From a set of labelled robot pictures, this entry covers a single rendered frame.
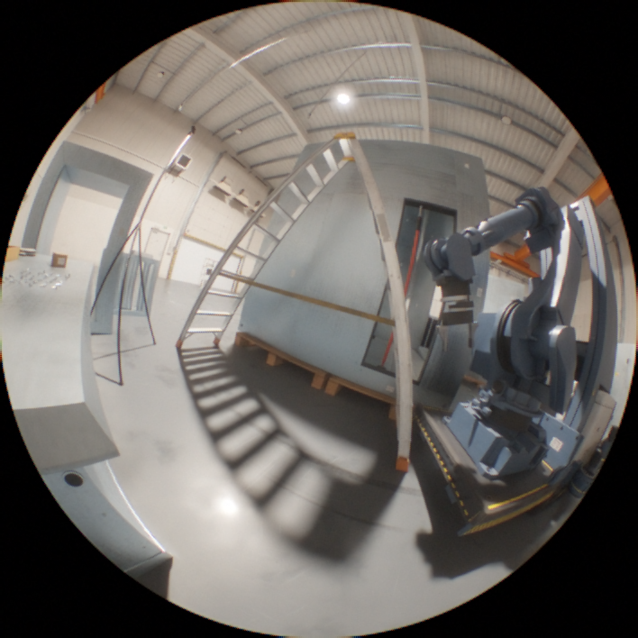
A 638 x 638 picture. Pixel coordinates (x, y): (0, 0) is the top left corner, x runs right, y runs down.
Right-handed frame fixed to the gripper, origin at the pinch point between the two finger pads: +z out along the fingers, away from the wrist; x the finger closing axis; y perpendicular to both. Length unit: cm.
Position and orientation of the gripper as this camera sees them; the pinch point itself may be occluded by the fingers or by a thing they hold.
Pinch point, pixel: (458, 344)
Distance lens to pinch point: 81.4
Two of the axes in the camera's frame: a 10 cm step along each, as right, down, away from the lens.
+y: 1.7, -0.3, 9.8
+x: -9.8, 0.8, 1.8
